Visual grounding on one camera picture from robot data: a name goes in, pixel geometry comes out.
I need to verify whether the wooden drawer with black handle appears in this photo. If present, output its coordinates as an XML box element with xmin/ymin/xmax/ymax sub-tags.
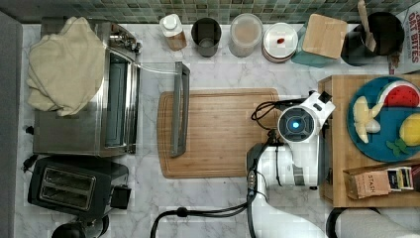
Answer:
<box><xmin>319</xmin><ymin>77</ymin><xmax>334</xmax><ymax>203</ymax></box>

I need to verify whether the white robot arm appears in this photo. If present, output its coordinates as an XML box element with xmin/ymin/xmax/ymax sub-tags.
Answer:
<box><xmin>247</xmin><ymin>92</ymin><xmax>335</xmax><ymax>238</ymax></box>

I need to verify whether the wooden drawer cabinet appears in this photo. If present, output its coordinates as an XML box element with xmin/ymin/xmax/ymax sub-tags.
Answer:
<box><xmin>318</xmin><ymin>74</ymin><xmax>420</xmax><ymax>207</ymax></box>

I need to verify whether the wooden cutting board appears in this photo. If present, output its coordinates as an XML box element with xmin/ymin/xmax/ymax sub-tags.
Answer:
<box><xmin>157</xmin><ymin>88</ymin><xmax>279</xmax><ymax>179</ymax></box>

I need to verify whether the dark grey cup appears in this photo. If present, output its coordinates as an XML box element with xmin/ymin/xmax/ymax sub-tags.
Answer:
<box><xmin>191</xmin><ymin>18</ymin><xmax>222</xmax><ymax>58</ymax></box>

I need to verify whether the clear plastic lidded container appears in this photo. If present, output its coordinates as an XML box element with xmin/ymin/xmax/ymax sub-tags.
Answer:
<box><xmin>229</xmin><ymin>13</ymin><xmax>263</xmax><ymax>58</ymax></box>

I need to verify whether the spice bottle with white cap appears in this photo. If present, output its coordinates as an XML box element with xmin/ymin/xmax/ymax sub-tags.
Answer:
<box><xmin>159</xmin><ymin>14</ymin><xmax>187</xmax><ymax>51</ymax></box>

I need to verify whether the stainless steel toaster oven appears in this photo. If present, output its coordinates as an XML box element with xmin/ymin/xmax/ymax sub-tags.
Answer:
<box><xmin>33</xmin><ymin>20</ymin><xmax>142</xmax><ymax>158</ymax></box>

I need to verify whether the white lidded jar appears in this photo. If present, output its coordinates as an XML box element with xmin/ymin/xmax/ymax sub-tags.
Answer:
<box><xmin>262</xmin><ymin>23</ymin><xmax>298</xmax><ymax>63</ymax></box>

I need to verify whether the black two-slot toaster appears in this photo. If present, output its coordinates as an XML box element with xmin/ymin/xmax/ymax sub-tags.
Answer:
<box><xmin>28</xmin><ymin>156</ymin><xmax>131</xmax><ymax>218</ymax></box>

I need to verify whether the beige folded towel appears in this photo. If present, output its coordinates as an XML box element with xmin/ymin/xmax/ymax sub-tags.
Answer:
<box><xmin>27</xmin><ymin>17</ymin><xmax>105</xmax><ymax>116</ymax></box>

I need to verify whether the toy peeled banana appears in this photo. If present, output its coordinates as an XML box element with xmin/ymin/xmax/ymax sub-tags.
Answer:
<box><xmin>353</xmin><ymin>96</ymin><xmax>383</xmax><ymax>144</ymax></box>

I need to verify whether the black round appliance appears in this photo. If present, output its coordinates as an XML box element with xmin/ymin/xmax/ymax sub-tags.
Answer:
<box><xmin>52</xmin><ymin>215</ymin><xmax>109</xmax><ymax>238</ymax></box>

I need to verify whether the wooden spatula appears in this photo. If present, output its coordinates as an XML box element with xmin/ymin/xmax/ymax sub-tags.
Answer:
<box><xmin>358</xmin><ymin>0</ymin><xmax>376</xmax><ymax>52</ymax></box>

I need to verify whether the toy watermelon slice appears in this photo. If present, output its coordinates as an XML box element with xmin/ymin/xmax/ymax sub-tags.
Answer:
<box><xmin>376</xmin><ymin>80</ymin><xmax>420</xmax><ymax>108</ymax></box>

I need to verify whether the black utensil holder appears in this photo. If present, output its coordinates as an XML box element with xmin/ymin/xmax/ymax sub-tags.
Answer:
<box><xmin>341</xmin><ymin>12</ymin><xmax>404</xmax><ymax>66</ymax></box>

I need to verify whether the toy yellow lemon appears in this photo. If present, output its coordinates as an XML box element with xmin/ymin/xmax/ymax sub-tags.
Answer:
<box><xmin>399</xmin><ymin>113</ymin><xmax>420</xmax><ymax>147</ymax></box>

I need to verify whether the oat bites cereal box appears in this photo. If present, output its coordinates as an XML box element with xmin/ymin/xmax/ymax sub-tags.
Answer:
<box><xmin>388</xmin><ymin>3</ymin><xmax>420</xmax><ymax>74</ymax></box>

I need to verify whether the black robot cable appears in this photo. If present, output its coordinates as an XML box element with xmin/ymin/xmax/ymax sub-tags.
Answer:
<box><xmin>150</xmin><ymin>98</ymin><xmax>310</xmax><ymax>238</ymax></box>

